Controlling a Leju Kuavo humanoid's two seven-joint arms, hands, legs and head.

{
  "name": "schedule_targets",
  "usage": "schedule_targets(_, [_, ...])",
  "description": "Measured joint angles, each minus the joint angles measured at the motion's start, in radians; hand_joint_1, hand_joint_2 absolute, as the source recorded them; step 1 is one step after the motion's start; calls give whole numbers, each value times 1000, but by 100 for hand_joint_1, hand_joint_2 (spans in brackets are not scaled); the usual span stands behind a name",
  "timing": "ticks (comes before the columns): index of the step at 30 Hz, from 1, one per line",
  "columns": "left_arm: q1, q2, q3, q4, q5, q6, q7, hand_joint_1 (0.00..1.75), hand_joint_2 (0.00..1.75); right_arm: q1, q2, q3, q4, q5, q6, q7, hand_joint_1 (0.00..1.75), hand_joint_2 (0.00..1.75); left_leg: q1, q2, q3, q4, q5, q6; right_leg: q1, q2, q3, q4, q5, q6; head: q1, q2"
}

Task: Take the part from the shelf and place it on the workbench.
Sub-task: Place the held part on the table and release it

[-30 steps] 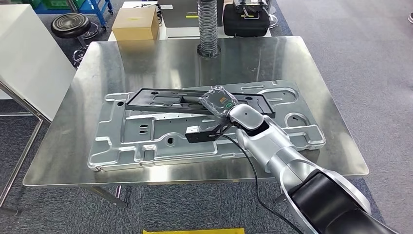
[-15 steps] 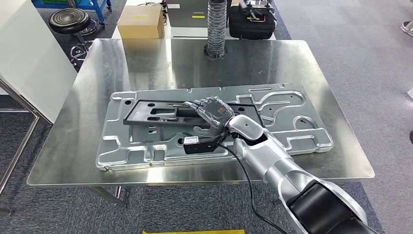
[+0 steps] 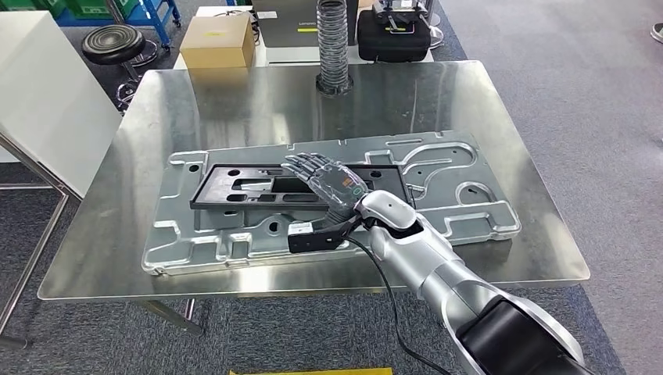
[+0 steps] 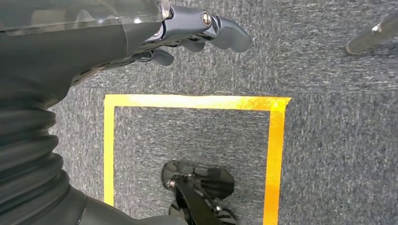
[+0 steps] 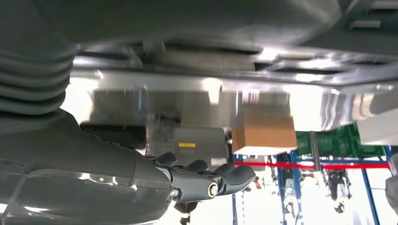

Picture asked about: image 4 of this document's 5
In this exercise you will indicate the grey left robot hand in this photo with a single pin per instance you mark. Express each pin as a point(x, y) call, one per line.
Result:
point(62, 46)

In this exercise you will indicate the stainless steel workbench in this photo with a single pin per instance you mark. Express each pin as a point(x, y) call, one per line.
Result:
point(367, 38)

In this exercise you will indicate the yellow floor tape rectangle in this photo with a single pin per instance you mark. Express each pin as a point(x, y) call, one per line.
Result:
point(186, 102)

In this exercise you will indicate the black robot foot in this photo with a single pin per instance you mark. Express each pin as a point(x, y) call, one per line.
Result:
point(199, 205)

